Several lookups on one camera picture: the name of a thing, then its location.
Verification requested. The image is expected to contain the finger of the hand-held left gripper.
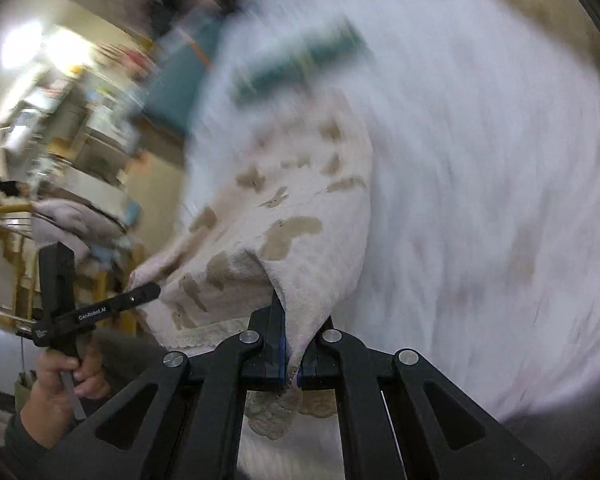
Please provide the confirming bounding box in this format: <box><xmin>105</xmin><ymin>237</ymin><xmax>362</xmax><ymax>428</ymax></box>
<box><xmin>128</xmin><ymin>281</ymin><xmax>162</xmax><ymax>307</ymax></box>

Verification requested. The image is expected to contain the pink towel with brown patches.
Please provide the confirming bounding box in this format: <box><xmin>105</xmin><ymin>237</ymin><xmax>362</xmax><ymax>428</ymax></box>
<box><xmin>129</xmin><ymin>94</ymin><xmax>374</xmax><ymax>442</ymax></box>

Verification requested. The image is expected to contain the person's left hand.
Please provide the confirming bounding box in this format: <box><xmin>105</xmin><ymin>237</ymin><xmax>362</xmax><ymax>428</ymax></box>
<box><xmin>30</xmin><ymin>339</ymin><xmax>111</xmax><ymax>450</ymax></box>

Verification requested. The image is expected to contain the teal folded cloth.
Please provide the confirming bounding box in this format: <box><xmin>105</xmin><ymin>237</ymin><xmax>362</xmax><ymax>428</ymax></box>
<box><xmin>230</xmin><ymin>19</ymin><xmax>368</xmax><ymax>107</ymax></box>

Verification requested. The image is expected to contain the teal blue cloth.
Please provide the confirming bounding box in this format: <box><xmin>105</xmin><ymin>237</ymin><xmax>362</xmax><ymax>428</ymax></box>
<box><xmin>147</xmin><ymin>7</ymin><xmax>233</xmax><ymax>137</ymax></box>

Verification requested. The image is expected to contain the yellow wooden frame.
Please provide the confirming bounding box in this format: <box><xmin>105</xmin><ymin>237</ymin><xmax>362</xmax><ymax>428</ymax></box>
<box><xmin>0</xmin><ymin>115</ymin><xmax>111</xmax><ymax>326</ymax></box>

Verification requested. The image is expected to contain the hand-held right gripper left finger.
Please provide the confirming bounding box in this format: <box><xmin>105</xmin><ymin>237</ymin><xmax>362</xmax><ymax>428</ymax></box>
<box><xmin>45</xmin><ymin>304</ymin><xmax>287</xmax><ymax>480</ymax></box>

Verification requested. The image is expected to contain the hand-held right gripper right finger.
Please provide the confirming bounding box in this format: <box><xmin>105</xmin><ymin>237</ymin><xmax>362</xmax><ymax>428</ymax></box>
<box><xmin>299</xmin><ymin>316</ymin><xmax>557</xmax><ymax>480</ymax></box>

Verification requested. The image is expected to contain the white blanket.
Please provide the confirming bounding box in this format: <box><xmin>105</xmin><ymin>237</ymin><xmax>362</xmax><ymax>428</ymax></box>
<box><xmin>182</xmin><ymin>0</ymin><xmax>600</xmax><ymax>480</ymax></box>

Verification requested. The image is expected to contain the person's left forearm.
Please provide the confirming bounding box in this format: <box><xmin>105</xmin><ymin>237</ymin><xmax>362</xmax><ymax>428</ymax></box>
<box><xmin>4</xmin><ymin>407</ymin><xmax>52</xmax><ymax>467</ymax></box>

